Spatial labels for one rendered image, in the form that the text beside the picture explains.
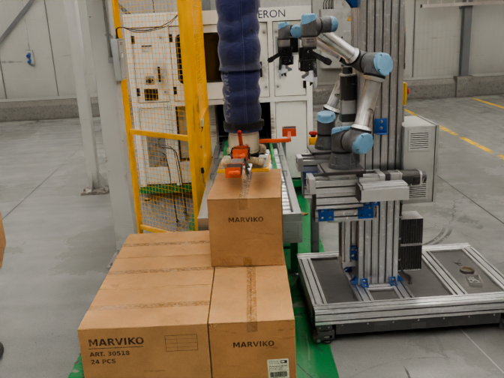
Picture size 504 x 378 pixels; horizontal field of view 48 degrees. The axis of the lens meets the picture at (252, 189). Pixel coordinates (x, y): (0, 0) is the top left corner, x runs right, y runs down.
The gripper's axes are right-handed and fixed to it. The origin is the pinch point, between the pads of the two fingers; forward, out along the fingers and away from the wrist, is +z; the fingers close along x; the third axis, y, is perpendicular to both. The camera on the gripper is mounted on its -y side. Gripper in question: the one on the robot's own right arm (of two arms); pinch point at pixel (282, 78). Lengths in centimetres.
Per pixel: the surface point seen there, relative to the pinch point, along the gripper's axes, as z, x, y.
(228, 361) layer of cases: 115, -153, 7
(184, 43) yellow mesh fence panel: -24, 30, -81
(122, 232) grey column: 120, 8, -139
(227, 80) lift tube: -7, -73, -12
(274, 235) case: 76, -89, 14
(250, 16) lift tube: -39, -71, 1
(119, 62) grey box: -13, 7, -123
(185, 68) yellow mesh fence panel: -6, 30, -82
